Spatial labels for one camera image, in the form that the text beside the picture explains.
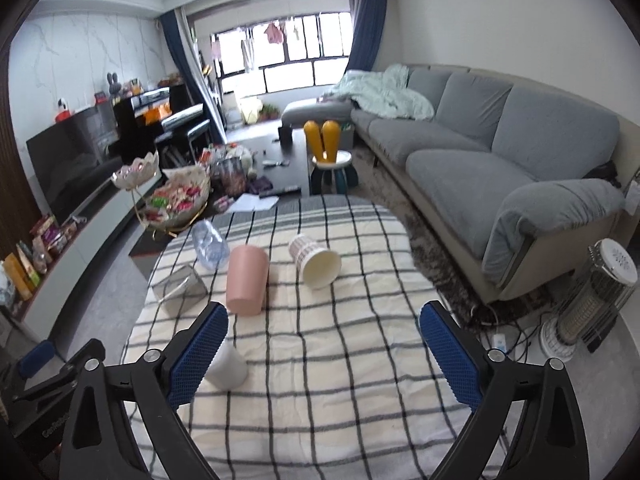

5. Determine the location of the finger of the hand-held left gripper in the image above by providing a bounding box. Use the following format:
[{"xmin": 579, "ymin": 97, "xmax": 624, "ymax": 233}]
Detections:
[
  {"xmin": 15, "ymin": 340, "xmax": 56, "ymax": 381},
  {"xmin": 10, "ymin": 339, "xmax": 103, "ymax": 403}
]

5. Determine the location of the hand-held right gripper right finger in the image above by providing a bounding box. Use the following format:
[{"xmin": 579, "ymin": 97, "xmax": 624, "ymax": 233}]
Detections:
[{"xmin": 419, "ymin": 301, "xmax": 591, "ymax": 480}]

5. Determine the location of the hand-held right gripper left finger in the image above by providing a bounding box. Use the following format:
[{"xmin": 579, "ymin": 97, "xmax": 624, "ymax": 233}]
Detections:
[{"xmin": 59, "ymin": 301, "xmax": 231, "ymax": 480}]

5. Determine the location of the patterned paper cup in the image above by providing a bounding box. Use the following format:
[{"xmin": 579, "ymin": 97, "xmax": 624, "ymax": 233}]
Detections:
[{"xmin": 288, "ymin": 233, "xmax": 342, "ymax": 290}]

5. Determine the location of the white cup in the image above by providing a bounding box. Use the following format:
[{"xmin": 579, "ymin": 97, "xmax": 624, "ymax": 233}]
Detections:
[{"xmin": 205, "ymin": 342, "xmax": 249, "ymax": 389}]

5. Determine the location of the pink cup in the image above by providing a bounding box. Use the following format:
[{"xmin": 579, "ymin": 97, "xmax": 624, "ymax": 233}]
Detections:
[{"xmin": 226, "ymin": 244, "xmax": 271, "ymax": 317}]

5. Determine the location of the grey tissue box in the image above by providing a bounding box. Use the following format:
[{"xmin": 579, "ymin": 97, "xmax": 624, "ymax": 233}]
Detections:
[{"xmin": 150, "ymin": 263, "xmax": 208, "ymax": 318}]

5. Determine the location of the checked white tablecloth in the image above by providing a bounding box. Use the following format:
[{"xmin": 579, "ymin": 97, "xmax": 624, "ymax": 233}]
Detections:
[{"xmin": 120, "ymin": 195, "xmax": 506, "ymax": 480}]

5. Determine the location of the row of snack packets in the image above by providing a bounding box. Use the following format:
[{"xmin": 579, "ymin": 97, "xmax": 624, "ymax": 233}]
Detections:
[{"xmin": 0, "ymin": 212, "xmax": 78, "ymax": 306}]

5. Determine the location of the clear plastic bottle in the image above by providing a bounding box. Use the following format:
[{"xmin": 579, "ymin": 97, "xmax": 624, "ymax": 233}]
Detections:
[{"xmin": 191, "ymin": 219, "xmax": 231, "ymax": 270}]

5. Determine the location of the grey television cabinet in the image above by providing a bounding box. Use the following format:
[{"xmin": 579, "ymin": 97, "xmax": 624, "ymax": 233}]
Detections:
[{"xmin": 0, "ymin": 170, "xmax": 166, "ymax": 346}]

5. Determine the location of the white electric heater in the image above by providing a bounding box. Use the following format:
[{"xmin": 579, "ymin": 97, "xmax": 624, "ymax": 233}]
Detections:
[{"xmin": 539, "ymin": 238, "xmax": 640, "ymax": 363}]

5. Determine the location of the white paper sheet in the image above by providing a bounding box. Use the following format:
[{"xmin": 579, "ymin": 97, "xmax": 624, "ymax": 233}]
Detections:
[{"xmin": 227, "ymin": 192, "xmax": 281, "ymax": 214}]

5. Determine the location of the clear snack jar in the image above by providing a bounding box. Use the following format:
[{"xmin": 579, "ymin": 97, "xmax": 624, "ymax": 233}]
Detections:
[{"xmin": 210, "ymin": 157, "xmax": 248, "ymax": 196}]

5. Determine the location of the grey sofa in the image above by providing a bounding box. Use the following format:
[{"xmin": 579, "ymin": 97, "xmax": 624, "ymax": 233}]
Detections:
[{"xmin": 280, "ymin": 64, "xmax": 628, "ymax": 303}]

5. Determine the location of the black television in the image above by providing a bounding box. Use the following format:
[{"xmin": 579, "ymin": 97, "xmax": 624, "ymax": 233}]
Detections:
[{"xmin": 26, "ymin": 107, "xmax": 123, "ymax": 223}]

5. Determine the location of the shell-shaped bowl on gold stand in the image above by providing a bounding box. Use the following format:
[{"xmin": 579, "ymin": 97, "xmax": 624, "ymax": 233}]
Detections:
[{"xmin": 112, "ymin": 152, "xmax": 161, "ymax": 231}]

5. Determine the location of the black coffee table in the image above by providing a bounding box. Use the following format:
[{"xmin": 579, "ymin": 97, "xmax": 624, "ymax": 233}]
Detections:
[{"xmin": 129, "ymin": 135, "xmax": 313, "ymax": 261}]

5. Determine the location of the black piano bench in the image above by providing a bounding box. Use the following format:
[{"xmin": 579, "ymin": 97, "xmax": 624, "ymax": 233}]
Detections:
[{"xmin": 184, "ymin": 120, "xmax": 212, "ymax": 166}]

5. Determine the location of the yellow rabbit-ear stool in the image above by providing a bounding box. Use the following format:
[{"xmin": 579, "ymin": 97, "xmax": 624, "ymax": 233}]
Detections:
[{"xmin": 303, "ymin": 120, "xmax": 358, "ymax": 195}]

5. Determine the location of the black bag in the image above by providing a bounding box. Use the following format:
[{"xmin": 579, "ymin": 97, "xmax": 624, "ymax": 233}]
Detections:
[{"xmin": 584, "ymin": 162, "xmax": 622, "ymax": 190}]

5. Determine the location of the black piano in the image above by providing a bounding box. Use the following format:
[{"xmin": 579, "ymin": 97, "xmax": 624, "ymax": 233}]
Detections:
[{"xmin": 107, "ymin": 85, "xmax": 211, "ymax": 166}]

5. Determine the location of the light green blanket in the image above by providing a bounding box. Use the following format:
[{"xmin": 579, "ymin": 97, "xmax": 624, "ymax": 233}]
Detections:
[{"xmin": 325, "ymin": 64, "xmax": 436, "ymax": 121}]

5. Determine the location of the blue curtain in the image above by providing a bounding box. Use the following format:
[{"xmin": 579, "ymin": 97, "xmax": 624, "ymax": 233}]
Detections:
[
  {"xmin": 345, "ymin": 0, "xmax": 389, "ymax": 73},
  {"xmin": 159, "ymin": 7, "xmax": 226, "ymax": 141}
]

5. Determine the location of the black cable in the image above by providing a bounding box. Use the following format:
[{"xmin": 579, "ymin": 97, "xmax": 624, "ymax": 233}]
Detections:
[{"xmin": 470, "ymin": 305, "xmax": 547, "ymax": 361}]

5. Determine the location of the window with dark frame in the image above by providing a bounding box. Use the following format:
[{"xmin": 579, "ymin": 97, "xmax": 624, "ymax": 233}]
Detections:
[{"xmin": 212, "ymin": 10, "xmax": 352, "ymax": 97}]

